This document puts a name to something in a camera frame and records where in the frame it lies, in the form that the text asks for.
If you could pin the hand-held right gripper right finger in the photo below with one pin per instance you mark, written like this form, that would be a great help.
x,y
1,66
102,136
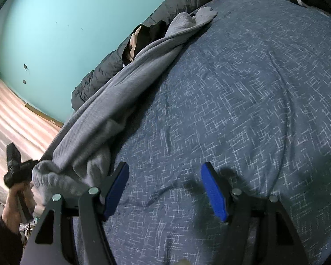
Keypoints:
x,y
213,190

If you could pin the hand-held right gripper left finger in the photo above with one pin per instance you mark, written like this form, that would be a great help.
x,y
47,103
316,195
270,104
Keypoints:
x,y
116,190

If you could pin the grey knit sweater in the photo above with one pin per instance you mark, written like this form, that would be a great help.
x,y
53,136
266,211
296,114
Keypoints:
x,y
113,93

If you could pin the person's left forearm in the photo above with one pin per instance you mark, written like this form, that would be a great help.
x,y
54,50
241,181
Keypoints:
x,y
2,243

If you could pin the person's left hand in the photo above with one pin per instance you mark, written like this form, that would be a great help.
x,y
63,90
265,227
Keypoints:
x,y
11,212

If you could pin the pink striped curtain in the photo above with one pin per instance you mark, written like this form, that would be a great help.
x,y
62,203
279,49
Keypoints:
x,y
13,116

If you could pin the blue patterned bedspread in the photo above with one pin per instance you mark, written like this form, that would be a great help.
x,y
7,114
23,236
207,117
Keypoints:
x,y
237,102

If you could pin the dark grey duvet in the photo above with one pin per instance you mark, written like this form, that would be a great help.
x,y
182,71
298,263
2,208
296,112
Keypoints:
x,y
102,73

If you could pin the black garment with beige lining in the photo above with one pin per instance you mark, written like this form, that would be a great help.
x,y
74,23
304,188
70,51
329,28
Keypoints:
x,y
151,33

